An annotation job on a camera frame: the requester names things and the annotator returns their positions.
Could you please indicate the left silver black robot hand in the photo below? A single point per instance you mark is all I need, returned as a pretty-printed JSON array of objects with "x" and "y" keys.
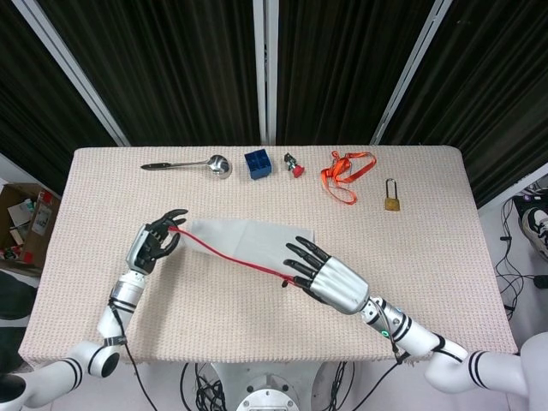
[{"x": 141, "y": 248}]

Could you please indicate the red emergency stop button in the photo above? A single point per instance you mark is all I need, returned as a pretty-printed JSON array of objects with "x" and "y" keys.
[{"x": 296, "y": 171}]

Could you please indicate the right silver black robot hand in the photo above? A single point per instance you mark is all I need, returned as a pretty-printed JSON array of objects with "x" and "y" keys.
[{"x": 338, "y": 282}]

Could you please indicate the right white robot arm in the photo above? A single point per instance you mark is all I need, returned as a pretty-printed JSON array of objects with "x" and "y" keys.
[{"x": 419, "y": 338}]

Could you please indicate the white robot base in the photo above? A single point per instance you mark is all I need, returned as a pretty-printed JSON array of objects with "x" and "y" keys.
[{"x": 267, "y": 396}]

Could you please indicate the blue plastic compartment box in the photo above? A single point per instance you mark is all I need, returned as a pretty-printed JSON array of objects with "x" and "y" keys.
[{"x": 259, "y": 167}]

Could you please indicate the white mesh zip bag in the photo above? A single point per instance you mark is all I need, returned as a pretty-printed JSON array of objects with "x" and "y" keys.
[{"x": 240, "y": 240}]

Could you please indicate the black pleated curtain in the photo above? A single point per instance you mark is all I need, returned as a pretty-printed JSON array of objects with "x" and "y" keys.
[{"x": 171, "y": 68}]

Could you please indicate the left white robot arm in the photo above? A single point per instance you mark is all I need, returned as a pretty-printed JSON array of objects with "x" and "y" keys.
[{"x": 124, "y": 295}]

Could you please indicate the black and white sneaker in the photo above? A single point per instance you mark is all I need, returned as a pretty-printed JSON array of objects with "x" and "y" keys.
[{"x": 535, "y": 227}]

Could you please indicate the beige waffle tablecloth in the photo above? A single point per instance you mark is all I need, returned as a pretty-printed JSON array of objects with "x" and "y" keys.
[{"x": 214, "y": 317}]

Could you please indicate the brass padlock long shackle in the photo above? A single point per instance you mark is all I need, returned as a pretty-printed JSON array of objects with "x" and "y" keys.
[{"x": 392, "y": 204}]

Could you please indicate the brown cardboard box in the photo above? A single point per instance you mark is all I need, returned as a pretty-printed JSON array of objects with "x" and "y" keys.
[{"x": 30, "y": 222}]

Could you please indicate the white metal frame post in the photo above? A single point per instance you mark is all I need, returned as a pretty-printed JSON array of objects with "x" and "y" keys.
[
  {"x": 73, "y": 68},
  {"x": 411, "y": 68},
  {"x": 265, "y": 68}
]

